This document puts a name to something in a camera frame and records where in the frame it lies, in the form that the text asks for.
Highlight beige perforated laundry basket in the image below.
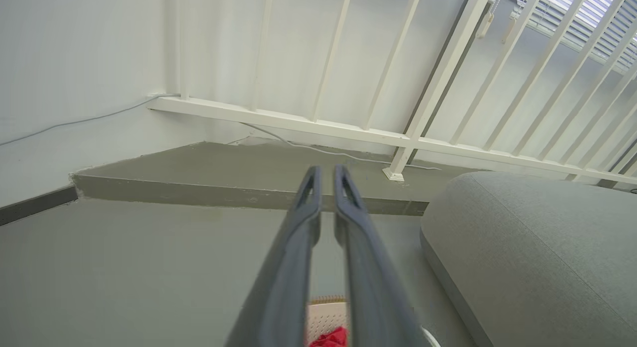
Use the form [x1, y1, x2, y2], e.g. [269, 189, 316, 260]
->
[305, 296, 442, 347]

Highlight grey fabric sofa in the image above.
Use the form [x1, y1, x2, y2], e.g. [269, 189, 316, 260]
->
[420, 171, 637, 347]

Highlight red garment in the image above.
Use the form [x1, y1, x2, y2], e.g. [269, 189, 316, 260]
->
[310, 327, 350, 347]

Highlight white wooden railing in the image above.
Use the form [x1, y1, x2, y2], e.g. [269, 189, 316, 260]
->
[147, 0, 637, 191]

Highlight white window blinds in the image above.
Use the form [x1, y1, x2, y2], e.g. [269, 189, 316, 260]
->
[513, 0, 637, 76]

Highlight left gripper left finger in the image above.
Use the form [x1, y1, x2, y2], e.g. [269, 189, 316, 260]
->
[225, 166, 321, 347]

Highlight white blind cord pull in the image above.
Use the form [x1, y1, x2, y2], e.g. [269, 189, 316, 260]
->
[476, 11, 494, 39]

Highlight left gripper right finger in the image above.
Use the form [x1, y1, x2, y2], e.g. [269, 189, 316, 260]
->
[334, 164, 432, 347]

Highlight thin grey wall cable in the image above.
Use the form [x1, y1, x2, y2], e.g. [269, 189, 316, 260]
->
[0, 94, 441, 171]

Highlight black baseboard strip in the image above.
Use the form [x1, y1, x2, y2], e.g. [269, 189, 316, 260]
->
[0, 185, 79, 227]

